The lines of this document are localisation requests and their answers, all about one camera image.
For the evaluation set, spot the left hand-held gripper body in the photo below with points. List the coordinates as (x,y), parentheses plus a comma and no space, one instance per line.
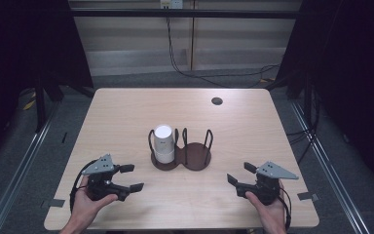
(101,167)

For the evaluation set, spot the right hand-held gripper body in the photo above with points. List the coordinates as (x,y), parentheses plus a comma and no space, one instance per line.
(268,182)

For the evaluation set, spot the floral print paper cup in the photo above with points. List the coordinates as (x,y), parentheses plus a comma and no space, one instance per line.
(163,136)

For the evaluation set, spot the person's right hand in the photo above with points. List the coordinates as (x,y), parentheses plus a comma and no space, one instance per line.
(269,213)

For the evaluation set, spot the person's left hand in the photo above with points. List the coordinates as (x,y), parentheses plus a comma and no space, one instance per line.
(86,208)

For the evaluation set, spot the grey tape strip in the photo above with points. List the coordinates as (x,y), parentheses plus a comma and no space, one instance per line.
(307,196)
(53,203)

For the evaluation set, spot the small black floor tape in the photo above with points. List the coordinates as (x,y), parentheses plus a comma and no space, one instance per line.
(64,137)

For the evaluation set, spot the dark round table grommet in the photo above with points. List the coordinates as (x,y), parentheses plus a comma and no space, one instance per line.
(217,101)

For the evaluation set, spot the black metal stand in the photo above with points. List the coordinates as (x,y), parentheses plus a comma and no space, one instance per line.
(40,104)

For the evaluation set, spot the yellow floor tape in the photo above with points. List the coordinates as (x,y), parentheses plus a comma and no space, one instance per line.
(29,104)

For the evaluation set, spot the black curtain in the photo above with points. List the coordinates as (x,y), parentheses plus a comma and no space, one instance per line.
(19,42)
(354,65)

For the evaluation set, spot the black horizontal metal bar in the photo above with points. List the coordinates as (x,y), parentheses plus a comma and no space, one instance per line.
(240,13)

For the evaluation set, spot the aluminium floor rail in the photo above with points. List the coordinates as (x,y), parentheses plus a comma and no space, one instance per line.
(22,165)
(328,169)

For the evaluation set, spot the white wall socket box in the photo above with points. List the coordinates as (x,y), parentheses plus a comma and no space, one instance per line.
(171,3)

